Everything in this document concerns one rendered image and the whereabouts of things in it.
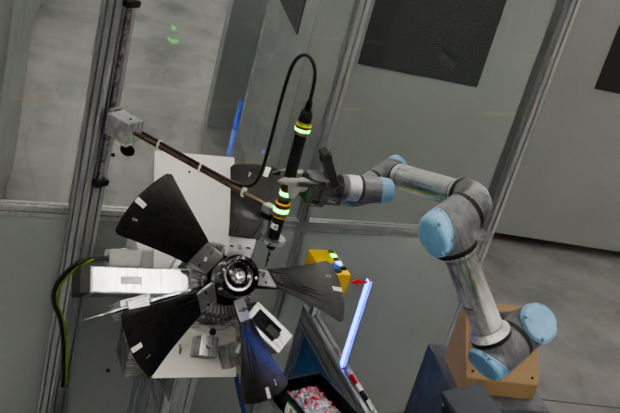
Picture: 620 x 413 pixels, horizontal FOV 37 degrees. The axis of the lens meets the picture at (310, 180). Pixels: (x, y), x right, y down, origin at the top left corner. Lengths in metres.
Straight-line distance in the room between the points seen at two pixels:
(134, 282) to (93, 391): 1.11
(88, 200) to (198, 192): 0.38
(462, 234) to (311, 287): 0.54
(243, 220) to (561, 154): 3.87
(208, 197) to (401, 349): 1.48
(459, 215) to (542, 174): 3.91
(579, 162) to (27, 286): 4.05
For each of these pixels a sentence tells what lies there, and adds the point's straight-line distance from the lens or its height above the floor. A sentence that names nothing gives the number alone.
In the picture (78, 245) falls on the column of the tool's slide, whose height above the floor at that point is 0.95.
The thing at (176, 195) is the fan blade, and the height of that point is 1.38.
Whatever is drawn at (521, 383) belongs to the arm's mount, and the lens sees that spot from 2.86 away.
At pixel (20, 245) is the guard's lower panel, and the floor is 0.84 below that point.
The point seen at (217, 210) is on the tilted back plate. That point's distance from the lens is 2.89.
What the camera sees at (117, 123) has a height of 1.42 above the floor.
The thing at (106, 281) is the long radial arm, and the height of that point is 1.11.
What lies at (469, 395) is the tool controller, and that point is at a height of 1.24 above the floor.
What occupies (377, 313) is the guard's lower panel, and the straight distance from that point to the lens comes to 3.88.
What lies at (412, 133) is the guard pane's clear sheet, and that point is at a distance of 3.51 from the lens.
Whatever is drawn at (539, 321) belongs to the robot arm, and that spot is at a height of 1.31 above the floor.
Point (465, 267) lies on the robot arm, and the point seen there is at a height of 1.46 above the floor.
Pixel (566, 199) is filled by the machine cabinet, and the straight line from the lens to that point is 6.46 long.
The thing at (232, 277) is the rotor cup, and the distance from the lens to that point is 2.58.
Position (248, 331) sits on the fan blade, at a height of 1.08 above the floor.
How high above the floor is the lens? 2.51
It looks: 23 degrees down
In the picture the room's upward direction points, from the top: 15 degrees clockwise
